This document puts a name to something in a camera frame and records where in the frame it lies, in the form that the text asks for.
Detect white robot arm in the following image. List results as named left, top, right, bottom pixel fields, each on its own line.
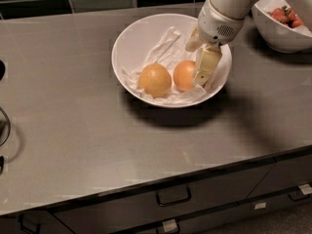
left=185, top=0, right=312, bottom=85

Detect white label sticker centre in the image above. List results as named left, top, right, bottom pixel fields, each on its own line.
left=253, top=202, right=266, bottom=210

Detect dark centre drawer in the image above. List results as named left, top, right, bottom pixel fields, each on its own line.
left=57, top=165, right=271, bottom=234

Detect white label sticker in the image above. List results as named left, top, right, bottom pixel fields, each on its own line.
left=162, top=219, right=178, bottom=234
left=253, top=202, right=266, bottom=210
left=298, top=184, right=312, bottom=195

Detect black drawer handle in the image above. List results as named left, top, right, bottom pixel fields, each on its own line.
left=288, top=190, right=311, bottom=202
left=156, top=186, right=192, bottom=207
left=18, top=214, right=41, bottom=234

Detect dark drawer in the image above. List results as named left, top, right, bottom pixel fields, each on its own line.
left=57, top=165, right=271, bottom=234
left=249, top=153, right=312, bottom=198

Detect black wire stand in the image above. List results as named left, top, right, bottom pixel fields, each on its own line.
left=0, top=60, right=11, bottom=174

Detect dark right drawer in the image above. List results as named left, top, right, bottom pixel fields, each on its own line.
left=249, top=153, right=312, bottom=198

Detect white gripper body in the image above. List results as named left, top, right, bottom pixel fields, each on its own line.
left=197, top=0, right=244, bottom=45

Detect white label sticker bottom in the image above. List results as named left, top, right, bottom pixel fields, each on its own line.
left=162, top=219, right=178, bottom=234

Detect white label sticker right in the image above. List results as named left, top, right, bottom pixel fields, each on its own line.
left=298, top=184, right=312, bottom=195

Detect black right drawer handle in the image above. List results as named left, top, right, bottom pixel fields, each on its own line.
left=288, top=190, right=311, bottom=202

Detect large white bowl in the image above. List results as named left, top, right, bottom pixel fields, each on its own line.
left=112, top=14, right=232, bottom=108

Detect red strawberries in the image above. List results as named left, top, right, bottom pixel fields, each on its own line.
left=269, top=6, right=304, bottom=28

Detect white paper towel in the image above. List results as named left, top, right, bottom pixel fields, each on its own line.
left=122, top=27, right=215, bottom=105

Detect white bowl with strawberries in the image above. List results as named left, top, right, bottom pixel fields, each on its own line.
left=252, top=0, right=312, bottom=53

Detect orange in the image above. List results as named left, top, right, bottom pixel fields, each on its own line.
left=137, top=63, right=172, bottom=98
left=173, top=60, right=195, bottom=92

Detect black left drawer handle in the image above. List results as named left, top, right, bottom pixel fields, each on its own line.
left=18, top=214, right=41, bottom=234

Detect black centre drawer handle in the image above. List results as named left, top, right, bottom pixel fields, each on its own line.
left=156, top=186, right=192, bottom=207

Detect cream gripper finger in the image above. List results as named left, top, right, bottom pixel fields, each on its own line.
left=185, top=27, right=204, bottom=52
left=193, top=46, right=222, bottom=86

